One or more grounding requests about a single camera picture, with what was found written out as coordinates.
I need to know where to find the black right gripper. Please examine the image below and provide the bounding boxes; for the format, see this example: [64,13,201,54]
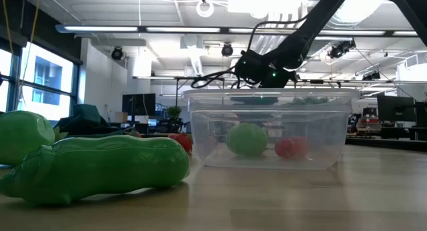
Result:
[235,49,300,89]

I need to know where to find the smooth round green toy vegetable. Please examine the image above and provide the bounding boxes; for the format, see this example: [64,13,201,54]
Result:
[226,122,269,157]

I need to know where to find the pink toy berry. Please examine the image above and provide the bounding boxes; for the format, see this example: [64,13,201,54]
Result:
[274,136,310,160]

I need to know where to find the clear plastic tupperware container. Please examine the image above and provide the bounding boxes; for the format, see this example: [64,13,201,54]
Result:
[181,87,361,171]

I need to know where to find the red toy strawberry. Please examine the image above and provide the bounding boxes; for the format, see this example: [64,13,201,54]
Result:
[167,133,193,154]

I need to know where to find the green toy pea pod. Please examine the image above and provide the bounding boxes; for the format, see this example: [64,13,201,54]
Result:
[0,134,191,206]

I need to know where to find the green toy cabbage white veins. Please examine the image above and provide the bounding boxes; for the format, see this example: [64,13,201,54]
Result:
[0,110,57,167]

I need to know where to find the green artificial succulent plant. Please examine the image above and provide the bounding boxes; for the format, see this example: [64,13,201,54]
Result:
[292,95,331,105]

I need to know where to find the small green potted plant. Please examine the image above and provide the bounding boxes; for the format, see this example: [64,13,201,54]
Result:
[165,105,183,134]

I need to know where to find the red and white equipment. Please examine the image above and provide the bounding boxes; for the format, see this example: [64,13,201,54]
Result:
[346,112,381,135]

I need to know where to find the long ceiling light bar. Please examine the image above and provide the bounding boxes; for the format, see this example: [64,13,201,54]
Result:
[55,23,427,37]

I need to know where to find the dark green cloth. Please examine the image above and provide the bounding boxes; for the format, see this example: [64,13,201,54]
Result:
[53,103,136,138]

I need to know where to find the large office window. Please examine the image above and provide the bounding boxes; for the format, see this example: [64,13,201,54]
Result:
[0,40,80,124]

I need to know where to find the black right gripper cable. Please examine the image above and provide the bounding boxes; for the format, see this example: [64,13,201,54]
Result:
[190,19,301,90]

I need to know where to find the black background rig frame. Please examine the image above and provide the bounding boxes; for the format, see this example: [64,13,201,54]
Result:
[175,76,343,107]

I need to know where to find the white ceiling ring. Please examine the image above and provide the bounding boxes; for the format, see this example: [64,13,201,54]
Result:
[195,0,216,19]

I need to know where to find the black aluminium table frame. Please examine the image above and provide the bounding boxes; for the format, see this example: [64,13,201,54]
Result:
[345,137,427,152]

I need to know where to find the yellow hanging cable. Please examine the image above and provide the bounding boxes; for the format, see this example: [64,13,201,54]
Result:
[22,0,43,77]
[1,0,14,55]

